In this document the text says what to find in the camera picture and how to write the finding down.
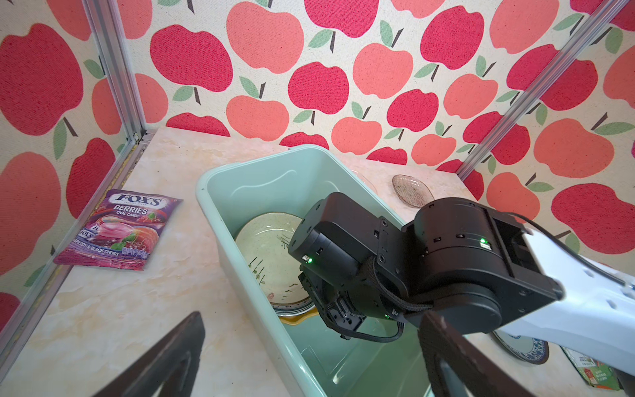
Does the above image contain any right aluminium frame post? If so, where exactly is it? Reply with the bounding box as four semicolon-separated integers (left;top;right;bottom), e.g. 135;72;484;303
456;0;629;180

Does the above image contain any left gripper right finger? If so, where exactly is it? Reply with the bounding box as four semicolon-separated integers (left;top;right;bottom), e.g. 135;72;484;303
418;311;532;396

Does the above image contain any beige ceramic bowl plate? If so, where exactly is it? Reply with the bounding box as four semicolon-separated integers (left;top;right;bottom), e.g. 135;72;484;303
236;213;312;311

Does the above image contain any purple candy bag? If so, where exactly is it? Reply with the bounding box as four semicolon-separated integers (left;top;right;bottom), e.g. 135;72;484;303
54;190;182;271

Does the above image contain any yellow polka dot plate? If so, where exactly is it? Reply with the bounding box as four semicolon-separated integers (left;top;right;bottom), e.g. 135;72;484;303
279;307;318;326

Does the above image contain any smoky brown glass plate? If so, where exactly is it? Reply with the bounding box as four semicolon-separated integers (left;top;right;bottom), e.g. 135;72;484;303
392;175;434;208

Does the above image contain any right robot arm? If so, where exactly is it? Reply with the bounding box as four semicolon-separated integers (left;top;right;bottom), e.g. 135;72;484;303
289;193;634;374

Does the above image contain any aluminium frame post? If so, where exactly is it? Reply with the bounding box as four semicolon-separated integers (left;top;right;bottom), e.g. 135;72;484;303
456;0;629;180
83;0;147;143

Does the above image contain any green snack packet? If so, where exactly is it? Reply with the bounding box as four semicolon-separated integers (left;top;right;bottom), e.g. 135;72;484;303
561;347;622;390

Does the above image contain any mint green plastic bin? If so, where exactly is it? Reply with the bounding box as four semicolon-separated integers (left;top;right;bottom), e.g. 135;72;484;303
196;146;431;396

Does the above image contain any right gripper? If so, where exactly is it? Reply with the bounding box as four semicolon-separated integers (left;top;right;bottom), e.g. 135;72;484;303
289;192;412;340

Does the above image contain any blue patterned small plate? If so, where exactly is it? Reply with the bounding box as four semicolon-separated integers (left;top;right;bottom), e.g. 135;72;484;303
491;331;550;365

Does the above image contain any left aluminium frame post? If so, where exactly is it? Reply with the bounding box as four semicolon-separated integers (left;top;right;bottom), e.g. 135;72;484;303
83;0;147;143

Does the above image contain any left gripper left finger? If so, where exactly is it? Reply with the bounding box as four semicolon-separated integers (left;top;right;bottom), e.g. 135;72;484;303
96;311;205;396

